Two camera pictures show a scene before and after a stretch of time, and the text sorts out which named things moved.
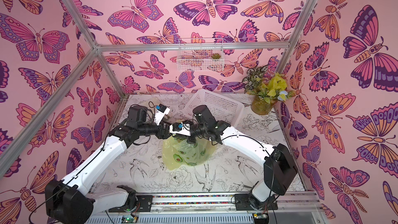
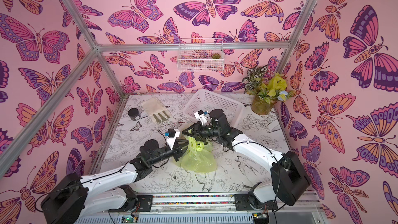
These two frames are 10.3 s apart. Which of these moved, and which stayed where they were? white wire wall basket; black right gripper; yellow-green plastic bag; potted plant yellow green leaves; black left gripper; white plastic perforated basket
Moved: yellow-green plastic bag; black left gripper
Stayed: white plastic perforated basket; potted plant yellow green leaves; black right gripper; white wire wall basket
